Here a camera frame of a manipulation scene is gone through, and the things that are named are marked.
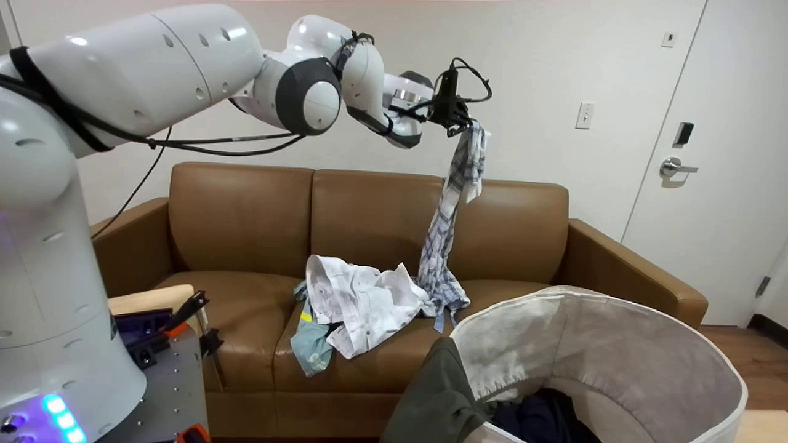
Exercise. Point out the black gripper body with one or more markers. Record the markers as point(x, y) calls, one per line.
point(446, 106)

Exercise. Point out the blue plaid shirt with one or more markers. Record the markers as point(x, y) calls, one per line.
point(370, 307)

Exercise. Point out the light blue t-shirt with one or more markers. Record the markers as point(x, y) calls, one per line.
point(307, 344)

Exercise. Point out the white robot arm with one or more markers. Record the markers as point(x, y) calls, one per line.
point(72, 105)

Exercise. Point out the brown leather couch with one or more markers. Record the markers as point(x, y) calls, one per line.
point(241, 234)

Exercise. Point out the white fabric laundry bag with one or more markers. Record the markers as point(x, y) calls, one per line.
point(632, 376)

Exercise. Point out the black door card reader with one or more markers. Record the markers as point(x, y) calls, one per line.
point(682, 134)

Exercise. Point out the white door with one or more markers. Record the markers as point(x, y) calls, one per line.
point(724, 224)

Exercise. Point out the dark green garment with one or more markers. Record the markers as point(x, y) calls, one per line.
point(435, 404)

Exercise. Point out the dark navy garment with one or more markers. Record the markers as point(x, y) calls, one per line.
point(543, 416)

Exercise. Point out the beige block on table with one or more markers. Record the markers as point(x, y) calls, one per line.
point(156, 298)

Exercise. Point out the grey perforated robot table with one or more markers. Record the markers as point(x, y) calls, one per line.
point(172, 408)

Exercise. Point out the white light switch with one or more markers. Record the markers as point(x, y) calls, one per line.
point(584, 116)

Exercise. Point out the silver door handle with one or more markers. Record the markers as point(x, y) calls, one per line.
point(671, 169)

